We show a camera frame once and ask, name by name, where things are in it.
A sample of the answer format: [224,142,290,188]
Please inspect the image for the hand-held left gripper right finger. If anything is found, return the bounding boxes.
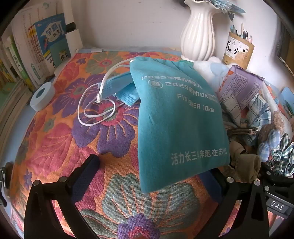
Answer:
[198,167,270,239]

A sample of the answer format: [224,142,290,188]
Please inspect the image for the green plaid scrunchie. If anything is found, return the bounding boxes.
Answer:
[268,133,294,177]

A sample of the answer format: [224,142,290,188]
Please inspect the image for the cardboard box with items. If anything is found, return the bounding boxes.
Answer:
[222,32,255,70]

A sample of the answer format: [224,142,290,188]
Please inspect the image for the blue plaid scrunchie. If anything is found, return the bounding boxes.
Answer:
[257,129,282,162]

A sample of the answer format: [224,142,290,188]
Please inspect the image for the teal drawstring bag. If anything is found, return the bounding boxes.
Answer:
[130,57,231,194]

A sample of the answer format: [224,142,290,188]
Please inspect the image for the row of upright books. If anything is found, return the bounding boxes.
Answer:
[0,2,72,90]

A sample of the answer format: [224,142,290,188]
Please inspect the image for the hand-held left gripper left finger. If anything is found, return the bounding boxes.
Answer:
[24,154,101,239]

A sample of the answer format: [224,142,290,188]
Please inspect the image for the white ribbed vase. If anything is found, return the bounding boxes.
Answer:
[180,0,222,61]

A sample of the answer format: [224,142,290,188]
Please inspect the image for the blue artificial flowers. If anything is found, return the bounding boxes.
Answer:
[202,0,246,21]

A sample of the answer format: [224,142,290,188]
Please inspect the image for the white tape roll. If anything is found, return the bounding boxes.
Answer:
[30,81,55,112]

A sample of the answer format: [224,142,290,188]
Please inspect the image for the blue face mask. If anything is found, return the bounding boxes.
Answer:
[116,83,141,106]
[98,72,134,98]

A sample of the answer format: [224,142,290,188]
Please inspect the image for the white box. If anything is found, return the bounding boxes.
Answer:
[64,0,84,58]

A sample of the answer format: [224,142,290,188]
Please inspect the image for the bunch of pens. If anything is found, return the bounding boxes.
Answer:
[230,22,253,44]

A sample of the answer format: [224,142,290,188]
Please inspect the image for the black television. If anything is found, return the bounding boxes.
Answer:
[277,18,294,76]

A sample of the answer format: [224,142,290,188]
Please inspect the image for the blue plaid cloth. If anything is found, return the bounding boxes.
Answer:
[220,93,273,146]

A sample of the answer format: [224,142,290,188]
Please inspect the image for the light blue card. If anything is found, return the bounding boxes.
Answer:
[280,87,294,120]

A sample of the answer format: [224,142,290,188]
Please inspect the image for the floral blanket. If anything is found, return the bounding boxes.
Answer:
[9,47,276,239]

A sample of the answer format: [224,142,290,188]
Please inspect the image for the purple snack packet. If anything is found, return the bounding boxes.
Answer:
[216,65,266,110]

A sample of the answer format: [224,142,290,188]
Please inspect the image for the white plush toy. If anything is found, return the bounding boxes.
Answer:
[193,56,230,92]

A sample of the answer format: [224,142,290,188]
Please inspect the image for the olive sock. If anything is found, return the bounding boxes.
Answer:
[230,140,262,184]

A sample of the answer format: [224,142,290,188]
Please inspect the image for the white drawstring cord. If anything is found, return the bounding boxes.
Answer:
[78,58,136,126]

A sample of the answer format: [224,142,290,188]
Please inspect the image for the brown teddy bear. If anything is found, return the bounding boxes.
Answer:
[258,110,285,143]

